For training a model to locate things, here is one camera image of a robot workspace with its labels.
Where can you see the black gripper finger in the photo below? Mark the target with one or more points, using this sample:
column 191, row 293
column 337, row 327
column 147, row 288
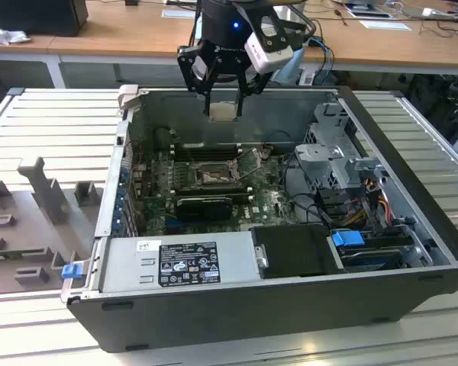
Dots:
column 189, row 68
column 242, row 84

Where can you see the silver CPU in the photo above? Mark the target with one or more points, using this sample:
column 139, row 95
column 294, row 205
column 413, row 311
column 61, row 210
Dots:
column 223, row 111

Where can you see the CPU socket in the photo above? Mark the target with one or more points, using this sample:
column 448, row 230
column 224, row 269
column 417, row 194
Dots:
column 213, row 177

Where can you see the white paper sheet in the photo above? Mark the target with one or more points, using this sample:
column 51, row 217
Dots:
column 385, row 25
column 179, row 13

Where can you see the pale blue teach pendant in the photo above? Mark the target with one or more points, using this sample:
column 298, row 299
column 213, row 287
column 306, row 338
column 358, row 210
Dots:
column 294, row 66

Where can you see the wooden desk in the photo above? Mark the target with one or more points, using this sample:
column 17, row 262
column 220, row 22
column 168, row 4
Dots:
column 137, row 38

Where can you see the white power adapter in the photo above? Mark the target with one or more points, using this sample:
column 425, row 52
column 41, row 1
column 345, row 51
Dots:
column 307, row 78

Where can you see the round coin battery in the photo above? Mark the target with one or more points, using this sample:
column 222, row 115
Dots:
column 266, row 151

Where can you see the metal disk bay cage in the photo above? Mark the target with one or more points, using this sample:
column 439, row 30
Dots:
column 320, row 156

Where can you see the green motherboard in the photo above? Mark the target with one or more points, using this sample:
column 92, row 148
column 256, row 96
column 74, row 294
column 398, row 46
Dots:
column 267, row 202

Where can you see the black graphics card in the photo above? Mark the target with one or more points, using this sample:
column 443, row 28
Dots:
column 202, row 209

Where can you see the black computer tower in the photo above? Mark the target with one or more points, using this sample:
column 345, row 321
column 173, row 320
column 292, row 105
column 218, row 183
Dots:
column 34, row 17

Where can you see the black plastic shroud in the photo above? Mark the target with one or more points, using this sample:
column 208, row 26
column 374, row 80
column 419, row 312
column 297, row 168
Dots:
column 294, row 249

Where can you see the crumpled white paper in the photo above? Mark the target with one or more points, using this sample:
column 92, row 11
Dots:
column 7, row 36

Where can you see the hard disk in blue carrier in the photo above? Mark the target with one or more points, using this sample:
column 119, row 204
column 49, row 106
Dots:
column 347, row 240

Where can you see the silver power supply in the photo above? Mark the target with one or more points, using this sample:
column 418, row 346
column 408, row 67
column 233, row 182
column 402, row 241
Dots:
column 129, row 263

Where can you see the grey parts rack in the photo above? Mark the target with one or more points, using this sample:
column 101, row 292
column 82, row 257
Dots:
column 23, row 213

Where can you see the black PC case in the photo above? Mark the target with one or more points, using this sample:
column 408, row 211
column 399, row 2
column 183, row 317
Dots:
column 252, row 316

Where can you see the blue case latch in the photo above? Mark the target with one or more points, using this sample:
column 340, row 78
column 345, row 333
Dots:
column 70, row 272

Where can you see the white camera on black bracket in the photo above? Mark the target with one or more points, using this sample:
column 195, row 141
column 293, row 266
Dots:
column 271, row 61

